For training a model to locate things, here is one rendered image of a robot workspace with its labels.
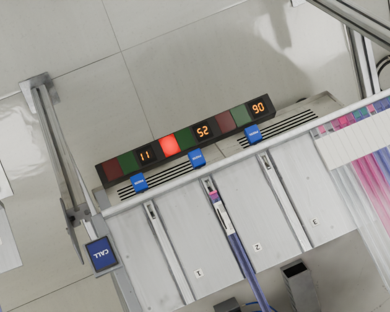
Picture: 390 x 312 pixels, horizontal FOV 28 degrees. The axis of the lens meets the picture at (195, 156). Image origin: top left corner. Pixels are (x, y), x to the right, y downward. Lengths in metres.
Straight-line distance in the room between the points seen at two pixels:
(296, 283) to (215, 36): 0.74
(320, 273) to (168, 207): 0.48
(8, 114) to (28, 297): 0.57
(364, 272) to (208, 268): 0.52
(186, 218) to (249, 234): 0.11
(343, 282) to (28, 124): 0.88
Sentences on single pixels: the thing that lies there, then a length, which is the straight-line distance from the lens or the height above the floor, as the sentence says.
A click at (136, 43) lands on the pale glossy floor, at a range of 2.01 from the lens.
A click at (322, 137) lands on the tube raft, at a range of 1.39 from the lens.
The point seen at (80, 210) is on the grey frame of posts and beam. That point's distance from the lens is 1.43.
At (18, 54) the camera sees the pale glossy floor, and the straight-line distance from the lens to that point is 1.97.
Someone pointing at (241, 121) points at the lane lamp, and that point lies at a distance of 1.40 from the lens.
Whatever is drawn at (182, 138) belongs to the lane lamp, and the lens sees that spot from 1.39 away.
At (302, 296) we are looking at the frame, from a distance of 1.66.
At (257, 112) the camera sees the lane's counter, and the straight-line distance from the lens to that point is 1.41.
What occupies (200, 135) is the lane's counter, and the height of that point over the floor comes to 0.66.
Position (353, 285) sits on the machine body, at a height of 0.62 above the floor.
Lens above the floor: 1.87
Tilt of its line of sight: 59 degrees down
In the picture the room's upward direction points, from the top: 146 degrees clockwise
